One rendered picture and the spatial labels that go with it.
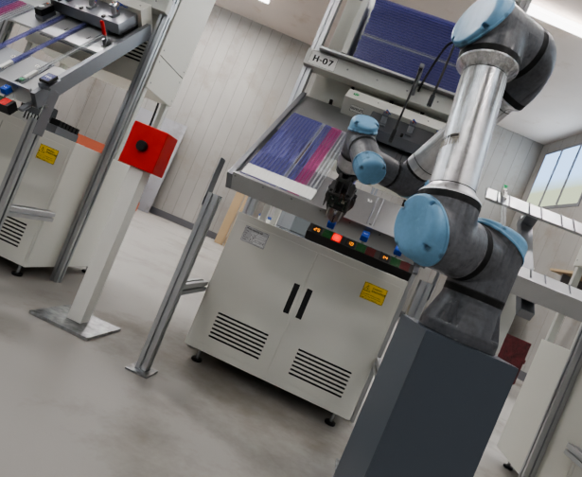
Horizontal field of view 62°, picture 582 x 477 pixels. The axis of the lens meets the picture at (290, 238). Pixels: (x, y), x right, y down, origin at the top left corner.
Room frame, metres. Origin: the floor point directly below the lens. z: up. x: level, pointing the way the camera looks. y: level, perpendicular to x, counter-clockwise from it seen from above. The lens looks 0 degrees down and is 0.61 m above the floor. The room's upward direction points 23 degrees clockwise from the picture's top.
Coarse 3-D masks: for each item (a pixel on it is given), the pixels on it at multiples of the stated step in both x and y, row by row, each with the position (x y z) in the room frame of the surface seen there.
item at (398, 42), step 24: (384, 0) 1.99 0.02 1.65; (384, 24) 1.98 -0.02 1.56; (408, 24) 1.97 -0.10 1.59; (432, 24) 1.96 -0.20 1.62; (360, 48) 1.99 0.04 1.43; (384, 48) 1.98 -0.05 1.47; (408, 48) 1.97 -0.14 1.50; (432, 48) 1.95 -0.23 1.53; (456, 48) 1.94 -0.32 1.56; (408, 72) 1.96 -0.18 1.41; (432, 72) 1.95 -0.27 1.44; (456, 72) 1.93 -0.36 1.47
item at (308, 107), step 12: (300, 108) 1.99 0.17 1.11; (312, 108) 2.01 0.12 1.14; (324, 108) 2.03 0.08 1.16; (336, 108) 2.06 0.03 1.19; (324, 120) 1.96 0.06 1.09; (336, 120) 1.98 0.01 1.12; (348, 120) 2.00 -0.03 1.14; (384, 144) 1.92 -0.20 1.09; (396, 156) 1.86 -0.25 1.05; (408, 156) 1.88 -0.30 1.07
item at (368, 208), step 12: (252, 156) 1.68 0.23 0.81; (240, 168) 1.61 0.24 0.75; (324, 192) 1.61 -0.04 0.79; (360, 192) 1.65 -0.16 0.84; (324, 204) 1.56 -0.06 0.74; (360, 204) 1.60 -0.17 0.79; (372, 204) 1.61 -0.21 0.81; (384, 204) 1.62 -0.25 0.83; (396, 204) 1.64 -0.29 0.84; (348, 216) 1.54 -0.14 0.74; (360, 216) 1.55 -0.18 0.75; (372, 216) 1.57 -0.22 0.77; (384, 216) 1.58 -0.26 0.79; (396, 216) 1.59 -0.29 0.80; (384, 228) 1.53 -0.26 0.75
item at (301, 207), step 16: (240, 176) 1.56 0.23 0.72; (240, 192) 1.60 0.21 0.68; (256, 192) 1.57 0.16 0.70; (272, 192) 1.55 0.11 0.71; (288, 192) 1.53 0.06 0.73; (288, 208) 1.56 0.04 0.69; (304, 208) 1.54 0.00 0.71; (320, 208) 1.51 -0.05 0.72; (320, 224) 1.55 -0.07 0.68; (336, 224) 1.53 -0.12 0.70; (352, 224) 1.51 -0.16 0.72; (368, 224) 1.50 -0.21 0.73; (368, 240) 1.52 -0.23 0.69; (384, 240) 1.50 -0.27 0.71; (400, 256) 1.51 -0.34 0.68
